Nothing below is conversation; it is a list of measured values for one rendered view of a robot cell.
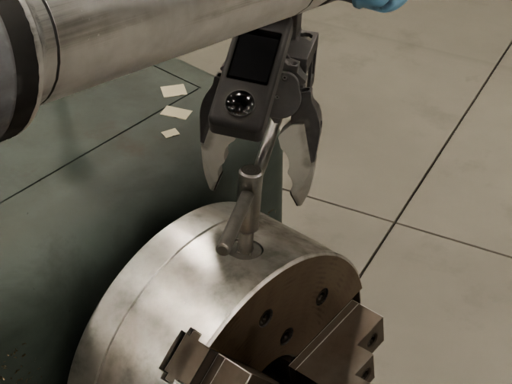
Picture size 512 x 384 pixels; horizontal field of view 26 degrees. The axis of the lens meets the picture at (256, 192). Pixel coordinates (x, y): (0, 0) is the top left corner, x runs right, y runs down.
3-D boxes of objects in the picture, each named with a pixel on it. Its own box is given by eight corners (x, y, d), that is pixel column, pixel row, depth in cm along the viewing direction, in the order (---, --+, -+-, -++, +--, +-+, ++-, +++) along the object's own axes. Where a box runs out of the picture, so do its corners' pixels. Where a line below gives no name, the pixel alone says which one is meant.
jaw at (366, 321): (264, 347, 111) (336, 273, 117) (268, 377, 114) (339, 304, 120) (352, 401, 105) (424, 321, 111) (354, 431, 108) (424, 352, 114)
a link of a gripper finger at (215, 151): (227, 165, 110) (262, 92, 104) (212, 196, 105) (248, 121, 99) (198, 152, 109) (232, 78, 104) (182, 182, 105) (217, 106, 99)
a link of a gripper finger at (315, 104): (332, 153, 101) (309, 65, 97) (329, 161, 100) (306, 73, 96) (283, 159, 103) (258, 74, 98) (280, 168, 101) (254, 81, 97)
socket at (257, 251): (256, 287, 103) (258, 263, 102) (222, 280, 104) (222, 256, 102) (264, 267, 106) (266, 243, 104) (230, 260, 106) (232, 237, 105)
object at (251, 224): (251, 283, 104) (260, 178, 98) (228, 279, 104) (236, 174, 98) (257, 270, 105) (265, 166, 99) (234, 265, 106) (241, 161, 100)
